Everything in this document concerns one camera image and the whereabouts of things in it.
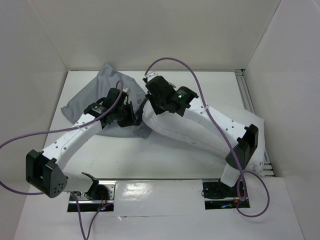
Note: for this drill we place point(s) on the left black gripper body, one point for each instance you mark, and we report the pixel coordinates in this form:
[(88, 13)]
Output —
[(124, 114)]

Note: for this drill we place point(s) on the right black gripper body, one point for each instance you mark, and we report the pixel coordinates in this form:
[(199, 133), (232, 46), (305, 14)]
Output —
[(152, 103)]

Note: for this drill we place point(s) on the grey pillowcase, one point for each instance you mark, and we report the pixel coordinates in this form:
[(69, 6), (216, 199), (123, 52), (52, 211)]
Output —
[(89, 100)]

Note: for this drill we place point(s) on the white pillow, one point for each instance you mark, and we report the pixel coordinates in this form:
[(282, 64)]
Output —
[(179, 128)]

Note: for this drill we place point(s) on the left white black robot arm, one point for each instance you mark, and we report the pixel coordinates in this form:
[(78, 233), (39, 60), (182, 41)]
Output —
[(44, 169)]

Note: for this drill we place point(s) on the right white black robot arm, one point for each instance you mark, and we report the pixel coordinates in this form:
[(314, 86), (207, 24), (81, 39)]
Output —
[(179, 114)]

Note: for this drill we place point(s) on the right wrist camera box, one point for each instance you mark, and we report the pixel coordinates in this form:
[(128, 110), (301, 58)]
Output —
[(151, 75)]

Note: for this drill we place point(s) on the aluminium rail frame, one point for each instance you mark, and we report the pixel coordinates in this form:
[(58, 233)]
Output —
[(267, 170)]

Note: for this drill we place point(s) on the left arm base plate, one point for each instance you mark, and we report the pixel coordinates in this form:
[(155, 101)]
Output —
[(101, 198)]

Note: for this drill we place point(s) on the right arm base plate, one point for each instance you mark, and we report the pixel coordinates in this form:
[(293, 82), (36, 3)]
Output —
[(218, 196)]

